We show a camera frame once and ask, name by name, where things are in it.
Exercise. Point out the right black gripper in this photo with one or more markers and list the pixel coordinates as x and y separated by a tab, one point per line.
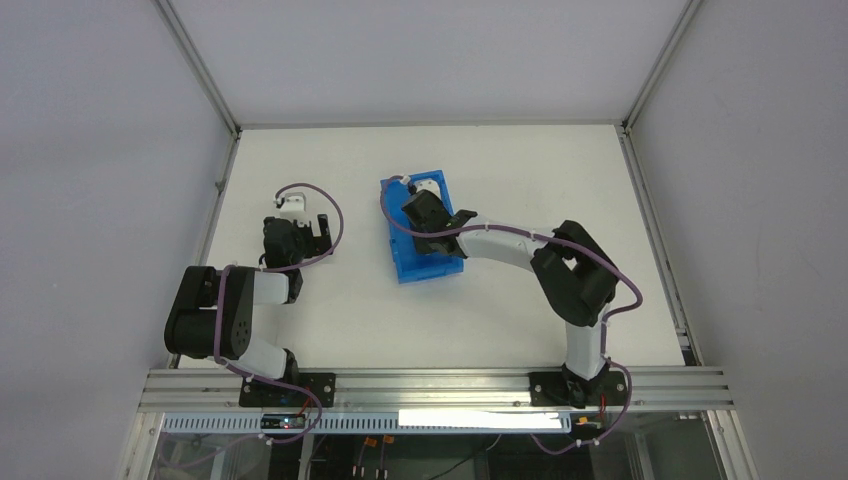
419	206

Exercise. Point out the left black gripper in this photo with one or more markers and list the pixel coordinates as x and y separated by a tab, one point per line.
312	240

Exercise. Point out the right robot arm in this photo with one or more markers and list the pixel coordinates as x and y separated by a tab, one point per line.
571	269

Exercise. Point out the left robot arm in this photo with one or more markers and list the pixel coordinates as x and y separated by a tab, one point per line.
213	311

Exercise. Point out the blue plastic bin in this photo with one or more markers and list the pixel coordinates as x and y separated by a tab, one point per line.
410	266

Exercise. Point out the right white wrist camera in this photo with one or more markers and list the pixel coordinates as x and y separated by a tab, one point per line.
426	184

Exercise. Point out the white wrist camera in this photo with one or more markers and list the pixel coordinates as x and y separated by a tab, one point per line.
426	184
292	207

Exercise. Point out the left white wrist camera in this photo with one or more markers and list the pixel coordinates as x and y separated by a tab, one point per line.
292	207

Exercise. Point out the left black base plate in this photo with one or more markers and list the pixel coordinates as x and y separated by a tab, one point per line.
257	394

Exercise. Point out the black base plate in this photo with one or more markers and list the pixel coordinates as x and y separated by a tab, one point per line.
257	394
563	388

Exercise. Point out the left aluminium frame post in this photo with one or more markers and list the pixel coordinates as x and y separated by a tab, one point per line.
196	64

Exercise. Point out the aluminium frame post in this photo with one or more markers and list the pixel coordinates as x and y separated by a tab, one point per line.
675	37
196	64

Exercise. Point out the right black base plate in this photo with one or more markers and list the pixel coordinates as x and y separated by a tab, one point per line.
563	388

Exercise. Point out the grey slotted cable duct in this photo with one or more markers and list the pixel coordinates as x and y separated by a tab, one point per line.
401	422

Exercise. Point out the right aluminium frame post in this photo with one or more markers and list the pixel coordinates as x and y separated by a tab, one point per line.
675	37

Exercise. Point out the aluminium front rail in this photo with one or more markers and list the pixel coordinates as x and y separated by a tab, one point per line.
652	389

